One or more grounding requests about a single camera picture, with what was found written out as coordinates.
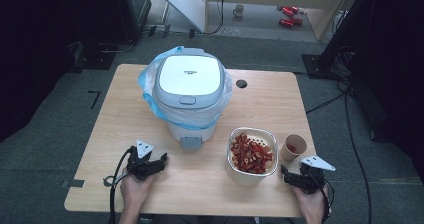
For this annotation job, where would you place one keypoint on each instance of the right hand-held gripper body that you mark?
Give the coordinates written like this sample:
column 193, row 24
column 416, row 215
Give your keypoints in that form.
column 313, row 179

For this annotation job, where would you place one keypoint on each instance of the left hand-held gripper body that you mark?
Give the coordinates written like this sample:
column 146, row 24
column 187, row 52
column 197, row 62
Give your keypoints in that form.
column 140, row 165

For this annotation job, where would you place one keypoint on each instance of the brown paper cup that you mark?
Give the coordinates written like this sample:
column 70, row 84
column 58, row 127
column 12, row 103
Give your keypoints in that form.
column 286, row 154

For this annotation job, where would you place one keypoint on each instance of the person's right hand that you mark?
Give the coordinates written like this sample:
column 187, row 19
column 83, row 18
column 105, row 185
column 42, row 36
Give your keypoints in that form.
column 311, row 202

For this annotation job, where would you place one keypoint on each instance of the person's left hand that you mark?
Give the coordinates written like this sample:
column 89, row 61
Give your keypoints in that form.
column 135, row 190

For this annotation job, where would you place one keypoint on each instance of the red slices in cup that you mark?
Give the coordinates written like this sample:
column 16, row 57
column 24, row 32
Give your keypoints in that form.
column 292, row 148

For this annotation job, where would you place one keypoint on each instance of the pile of red jujube slices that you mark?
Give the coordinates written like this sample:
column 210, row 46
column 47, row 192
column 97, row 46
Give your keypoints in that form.
column 250, row 154

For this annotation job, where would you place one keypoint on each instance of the white bowl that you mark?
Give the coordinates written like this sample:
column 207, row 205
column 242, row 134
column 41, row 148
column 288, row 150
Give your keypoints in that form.
column 246, row 179

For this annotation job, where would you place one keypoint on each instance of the light blue lidded trash bin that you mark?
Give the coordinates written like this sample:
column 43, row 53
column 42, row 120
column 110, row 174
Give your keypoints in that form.
column 186, row 118

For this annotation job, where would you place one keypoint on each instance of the black stand with base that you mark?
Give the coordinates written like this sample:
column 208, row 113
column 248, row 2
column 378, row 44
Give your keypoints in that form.
column 321, row 64

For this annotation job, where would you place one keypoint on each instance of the black equipment case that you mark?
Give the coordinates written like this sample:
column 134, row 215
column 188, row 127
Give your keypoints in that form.
column 133, row 10

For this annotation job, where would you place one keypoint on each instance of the white slanted board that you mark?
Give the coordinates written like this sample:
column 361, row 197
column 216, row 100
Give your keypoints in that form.
column 183, row 0

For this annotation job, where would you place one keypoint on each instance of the red can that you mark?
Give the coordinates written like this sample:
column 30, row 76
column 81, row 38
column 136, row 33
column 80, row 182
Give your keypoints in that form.
column 289, row 10

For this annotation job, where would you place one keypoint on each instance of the grey mug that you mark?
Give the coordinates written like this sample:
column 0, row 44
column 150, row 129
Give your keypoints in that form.
column 238, row 10

